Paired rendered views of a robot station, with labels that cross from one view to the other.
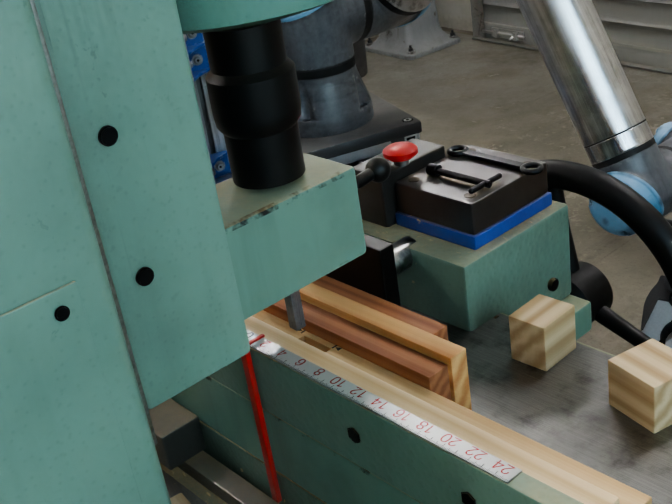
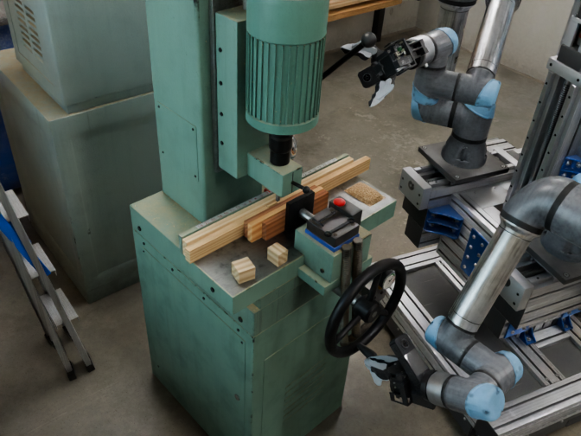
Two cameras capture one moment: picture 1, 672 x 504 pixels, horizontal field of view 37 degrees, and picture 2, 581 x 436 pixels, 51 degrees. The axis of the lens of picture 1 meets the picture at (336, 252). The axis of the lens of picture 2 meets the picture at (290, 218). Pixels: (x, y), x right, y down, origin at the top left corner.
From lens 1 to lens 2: 1.47 m
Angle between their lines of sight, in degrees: 68
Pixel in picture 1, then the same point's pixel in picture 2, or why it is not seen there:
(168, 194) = (228, 133)
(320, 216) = (271, 176)
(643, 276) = not seen: outside the picture
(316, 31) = not seen: hidden behind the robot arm
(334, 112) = (550, 240)
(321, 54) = not seen: hidden behind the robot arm
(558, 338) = (271, 256)
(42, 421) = (188, 142)
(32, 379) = (188, 134)
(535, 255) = (318, 255)
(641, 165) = (445, 326)
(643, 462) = (220, 269)
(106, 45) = (224, 99)
